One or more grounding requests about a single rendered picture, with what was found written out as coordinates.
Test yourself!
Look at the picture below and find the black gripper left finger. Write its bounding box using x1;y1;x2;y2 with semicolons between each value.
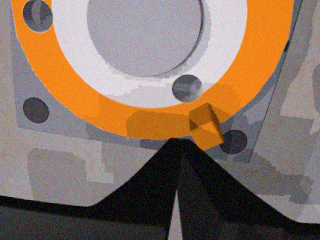
0;137;181;240

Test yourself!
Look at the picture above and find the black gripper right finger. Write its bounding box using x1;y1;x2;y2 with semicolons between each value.
176;139;320;240

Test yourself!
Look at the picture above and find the orange round plate with tab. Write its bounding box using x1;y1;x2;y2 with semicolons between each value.
11;0;295;151

